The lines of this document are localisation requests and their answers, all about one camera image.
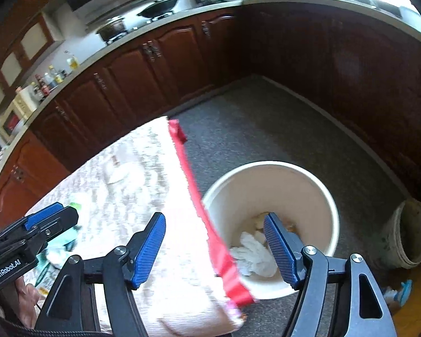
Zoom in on green white snack packet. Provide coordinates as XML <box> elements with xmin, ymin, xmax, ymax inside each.
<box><xmin>35</xmin><ymin>249</ymin><xmax>69</xmax><ymax>290</ymax></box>

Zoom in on yellow food scrap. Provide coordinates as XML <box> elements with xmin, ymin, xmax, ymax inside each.
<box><xmin>247</xmin><ymin>212</ymin><xmax>297</xmax><ymax>235</ymax></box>

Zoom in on blue white plastic item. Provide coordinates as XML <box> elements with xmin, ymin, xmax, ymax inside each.
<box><xmin>384</xmin><ymin>279</ymin><xmax>413</xmax><ymax>307</ymax></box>

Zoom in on black wok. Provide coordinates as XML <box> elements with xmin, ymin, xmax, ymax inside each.
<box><xmin>137</xmin><ymin>0</ymin><xmax>198</xmax><ymax>19</ymax></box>

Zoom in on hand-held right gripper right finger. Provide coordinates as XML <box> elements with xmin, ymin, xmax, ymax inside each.
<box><xmin>263</xmin><ymin>212</ymin><xmax>397</xmax><ymax>337</ymax></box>

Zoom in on pink quilted blanket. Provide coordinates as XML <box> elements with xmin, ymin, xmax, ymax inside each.
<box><xmin>24</xmin><ymin>116</ymin><xmax>247</xmax><ymax>336</ymax></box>

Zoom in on white round waste bin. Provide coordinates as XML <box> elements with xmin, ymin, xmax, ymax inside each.
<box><xmin>202</xmin><ymin>161</ymin><xmax>339</xmax><ymax>300</ymax></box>

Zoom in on flat white tissue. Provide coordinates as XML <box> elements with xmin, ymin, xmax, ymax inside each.
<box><xmin>106</xmin><ymin>162</ymin><xmax>141</xmax><ymax>185</ymax></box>

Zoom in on yellow oil bottle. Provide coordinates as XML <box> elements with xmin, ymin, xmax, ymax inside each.
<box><xmin>65</xmin><ymin>51</ymin><xmax>80</xmax><ymax>71</ymax></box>

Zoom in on teal plastic wrapper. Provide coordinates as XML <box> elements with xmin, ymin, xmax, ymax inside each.
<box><xmin>51</xmin><ymin>226</ymin><xmax>80</xmax><ymax>254</ymax></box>

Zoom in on metal cooking pot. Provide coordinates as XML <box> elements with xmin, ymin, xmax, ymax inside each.
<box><xmin>96</xmin><ymin>16</ymin><xmax>127</xmax><ymax>41</ymax></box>

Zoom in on grey kitchen countertop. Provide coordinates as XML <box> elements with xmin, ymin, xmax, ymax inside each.
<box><xmin>0</xmin><ymin>0</ymin><xmax>421</xmax><ymax>197</ymax></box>

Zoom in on beige microwave oven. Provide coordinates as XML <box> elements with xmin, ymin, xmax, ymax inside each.
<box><xmin>0</xmin><ymin>99</ymin><xmax>33</xmax><ymax>138</ymax></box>

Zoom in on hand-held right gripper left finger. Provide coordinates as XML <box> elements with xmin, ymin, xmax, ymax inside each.
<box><xmin>35</xmin><ymin>212</ymin><xmax>166</xmax><ymax>337</ymax></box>

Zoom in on red plastic wrapper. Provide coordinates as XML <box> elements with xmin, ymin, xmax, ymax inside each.
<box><xmin>168</xmin><ymin>119</ymin><xmax>257</xmax><ymax>308</ymax></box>

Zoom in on brown wooden base cabinets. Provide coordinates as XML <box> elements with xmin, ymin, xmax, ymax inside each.
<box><xmin>0</xmin><ymin>5</ymin><xmax>421</xmax><ymax>232</ymax></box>

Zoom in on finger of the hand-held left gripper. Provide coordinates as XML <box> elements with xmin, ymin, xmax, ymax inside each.
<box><xmin>24</xmin><ymin>202</ymin><xmax>64</xmax><ymax>231</ymax></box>
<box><xmin>38</xmin><ymin>206</ymin><xmax>80</xmax><ymax>244</ymax></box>

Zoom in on brown wall cabinets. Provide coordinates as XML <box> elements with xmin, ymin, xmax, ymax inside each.
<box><xmin>0</xmin><ymin>13</ymin><xmax>58</xmax><ymax>116</ymax></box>

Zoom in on person's left hand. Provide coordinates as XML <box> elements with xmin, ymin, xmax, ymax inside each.
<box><xmin>13</xmin><ymin>277</ymin><xmax>42</xmax><ymax>328</ymax></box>

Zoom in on white tissue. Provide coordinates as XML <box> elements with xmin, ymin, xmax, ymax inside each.
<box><xmin>230</xmin><ymin>232</ymin><xmax>280</xmax><ymax>279</ymax></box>
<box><xmin>106</xmin><ymin>162</ymin><xmax>141</xmax><ymax>185</ymax></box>

